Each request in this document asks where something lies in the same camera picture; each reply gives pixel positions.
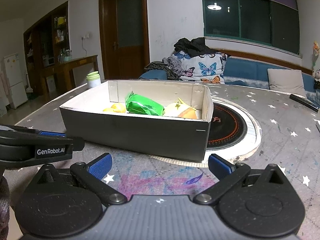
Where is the small yellow toy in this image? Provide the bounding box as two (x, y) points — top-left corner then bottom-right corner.
(103, 102), (126, 113)

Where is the yellow plush toy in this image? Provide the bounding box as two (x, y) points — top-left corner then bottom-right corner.
(163, 98), (194, 117)

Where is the green clay packet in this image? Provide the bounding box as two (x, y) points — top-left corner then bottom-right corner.
(125, 92), (164, 116)

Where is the orange clay packet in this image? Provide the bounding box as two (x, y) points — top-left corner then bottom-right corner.
(178, 107), (198, 120)

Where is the grey knit gloved hand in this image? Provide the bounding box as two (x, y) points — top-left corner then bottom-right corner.
(0, 177), (10, 240)

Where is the round induction cooktop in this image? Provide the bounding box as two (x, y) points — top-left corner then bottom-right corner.
(152, 99), (263, 168)

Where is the white refrigerator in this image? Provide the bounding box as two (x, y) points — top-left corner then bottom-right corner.
(2, 54), (28, 109)

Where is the black cardboard box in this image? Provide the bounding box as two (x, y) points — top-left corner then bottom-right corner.
(60, 80), (214, 163)

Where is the wooden side table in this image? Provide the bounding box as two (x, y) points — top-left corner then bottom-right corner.
(40, 55), (98, 97)

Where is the green lid white jar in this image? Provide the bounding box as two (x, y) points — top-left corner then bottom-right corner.
(86, 71), (101, 89)

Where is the dark wooden shelf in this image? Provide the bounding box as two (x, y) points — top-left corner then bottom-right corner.
(23, 2), (70, 95)

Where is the butterfly print pillow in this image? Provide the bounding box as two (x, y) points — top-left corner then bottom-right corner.
(172, 51), (228, 84)

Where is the black remote control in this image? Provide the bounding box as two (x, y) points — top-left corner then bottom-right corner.
(289, 94), (319, 112)

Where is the beige cushion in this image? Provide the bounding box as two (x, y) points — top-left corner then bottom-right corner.
(267, 68), (306, 98)

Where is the grey striped garment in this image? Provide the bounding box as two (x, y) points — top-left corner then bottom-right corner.
(144, 55), (182, 80)

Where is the black clothes pile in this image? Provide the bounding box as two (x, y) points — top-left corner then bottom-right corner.
(174, 37), (218, 57)

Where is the green framed window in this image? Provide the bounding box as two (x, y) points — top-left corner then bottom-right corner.
(202, 0), (300, 54)

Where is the dark wooden door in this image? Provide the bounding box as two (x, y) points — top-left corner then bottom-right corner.
(99, 0), (150, 80)

